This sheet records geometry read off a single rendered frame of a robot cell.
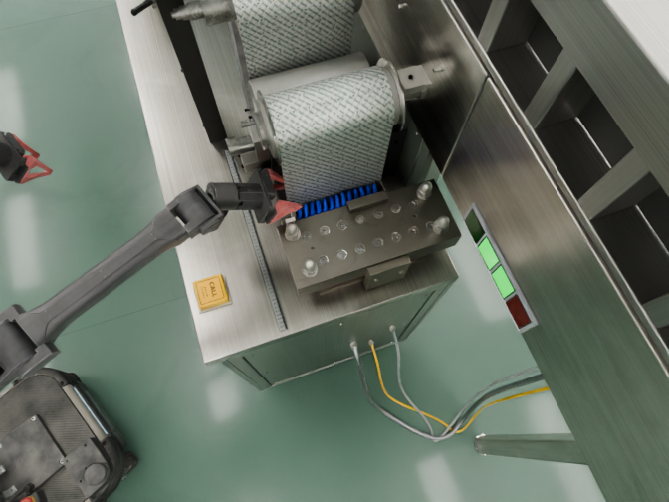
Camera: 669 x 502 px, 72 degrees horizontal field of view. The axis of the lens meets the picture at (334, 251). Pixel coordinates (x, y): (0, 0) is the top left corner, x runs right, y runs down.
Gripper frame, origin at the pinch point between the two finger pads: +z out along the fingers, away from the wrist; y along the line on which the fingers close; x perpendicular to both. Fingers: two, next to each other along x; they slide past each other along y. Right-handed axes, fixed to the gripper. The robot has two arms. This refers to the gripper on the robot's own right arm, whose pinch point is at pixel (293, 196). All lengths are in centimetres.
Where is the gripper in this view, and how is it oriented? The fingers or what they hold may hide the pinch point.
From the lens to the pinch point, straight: 105.0
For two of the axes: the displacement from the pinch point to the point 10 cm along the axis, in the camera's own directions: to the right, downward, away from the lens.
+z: 8.1, -0.7, 5.9
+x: 4.9, -4.7, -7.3
